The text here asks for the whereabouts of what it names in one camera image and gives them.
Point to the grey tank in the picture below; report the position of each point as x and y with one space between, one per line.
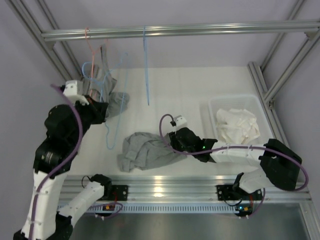
145 151
118 101

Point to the blue hanger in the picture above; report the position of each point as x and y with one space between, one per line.
146 69
111 143

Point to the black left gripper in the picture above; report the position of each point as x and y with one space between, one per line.
99 109

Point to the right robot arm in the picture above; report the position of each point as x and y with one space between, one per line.
275 165

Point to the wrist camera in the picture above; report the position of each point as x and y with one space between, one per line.
73 90
179 122

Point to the white tank top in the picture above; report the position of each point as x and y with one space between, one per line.
237 126

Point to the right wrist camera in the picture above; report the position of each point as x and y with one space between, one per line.
179 122

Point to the pink hanger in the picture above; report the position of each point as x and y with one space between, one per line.
95 72

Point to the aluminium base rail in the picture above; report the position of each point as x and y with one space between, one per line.
178 189

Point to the white plastic basket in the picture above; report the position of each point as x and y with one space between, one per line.
209 108

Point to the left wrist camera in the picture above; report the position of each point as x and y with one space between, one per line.
73 90

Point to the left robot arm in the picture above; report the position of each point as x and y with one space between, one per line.
66 125

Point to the white cable duct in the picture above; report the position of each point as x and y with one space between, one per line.
164 208

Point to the aluminium frame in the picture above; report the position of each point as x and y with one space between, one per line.
181 30

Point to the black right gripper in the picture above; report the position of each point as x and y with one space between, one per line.
175 141

